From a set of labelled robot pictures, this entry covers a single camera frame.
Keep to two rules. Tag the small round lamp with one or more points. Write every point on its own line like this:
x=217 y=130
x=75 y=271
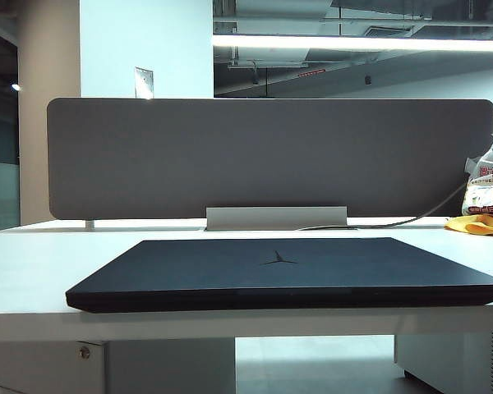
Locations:
x=15 y=87

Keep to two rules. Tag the ceiling air vent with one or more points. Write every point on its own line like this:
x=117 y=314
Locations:
x=388 y=30

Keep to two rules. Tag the long ceiling light strip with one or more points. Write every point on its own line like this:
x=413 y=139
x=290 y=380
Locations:
x=312 y=42

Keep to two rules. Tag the yellow cloth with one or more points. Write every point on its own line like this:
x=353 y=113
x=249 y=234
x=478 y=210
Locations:
x=476 y=228

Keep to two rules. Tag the white printed snack bag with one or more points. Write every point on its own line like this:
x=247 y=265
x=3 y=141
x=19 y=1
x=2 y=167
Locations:
x=482 y=184

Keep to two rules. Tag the red ceiling sign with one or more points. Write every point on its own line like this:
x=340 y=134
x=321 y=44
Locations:
x=311 y=73

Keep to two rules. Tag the white desk drawer cabinet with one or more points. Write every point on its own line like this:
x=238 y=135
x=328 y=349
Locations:
x=156 y=369

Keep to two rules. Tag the white vented cabinet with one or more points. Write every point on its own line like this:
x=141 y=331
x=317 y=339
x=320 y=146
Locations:
x=443 y=357

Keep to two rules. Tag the silver divider support post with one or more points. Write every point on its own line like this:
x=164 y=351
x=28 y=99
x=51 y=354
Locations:
x=89 y=224

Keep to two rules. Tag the round silver drawer lock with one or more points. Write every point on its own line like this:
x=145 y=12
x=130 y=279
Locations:
x=83 y=352

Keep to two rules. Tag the grey felt desk divider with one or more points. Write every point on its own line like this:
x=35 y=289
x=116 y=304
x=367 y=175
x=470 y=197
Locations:
x=148 y=164

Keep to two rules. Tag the hanging ceiling pipe bracket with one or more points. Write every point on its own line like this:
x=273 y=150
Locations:
x=267 y=63

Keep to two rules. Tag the black ceiling dome camera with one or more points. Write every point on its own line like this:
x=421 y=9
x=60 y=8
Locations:
x=368 y=79

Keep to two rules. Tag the silver wall plate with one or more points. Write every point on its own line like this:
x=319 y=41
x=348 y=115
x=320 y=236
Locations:
x=144 y=82

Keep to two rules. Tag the black Lenovo laptop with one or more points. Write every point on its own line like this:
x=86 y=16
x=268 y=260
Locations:
x=271 y=279

